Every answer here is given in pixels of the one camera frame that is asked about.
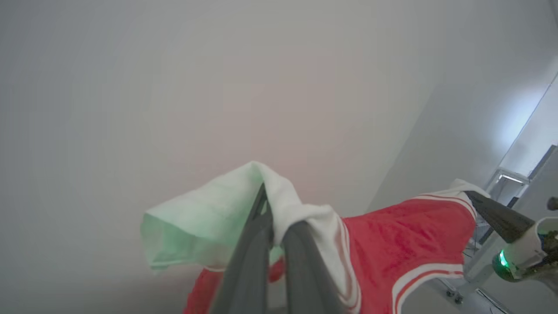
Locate red white basketball jersey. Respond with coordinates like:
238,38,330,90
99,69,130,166
140,160,491,314

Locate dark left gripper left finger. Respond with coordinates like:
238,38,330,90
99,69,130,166
208,183,276,314

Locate grey metal frame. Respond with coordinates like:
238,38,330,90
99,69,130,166
445,145,558,314

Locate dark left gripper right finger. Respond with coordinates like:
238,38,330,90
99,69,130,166
282,220,347,314

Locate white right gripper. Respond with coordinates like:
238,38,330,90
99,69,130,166
464,190,558,284

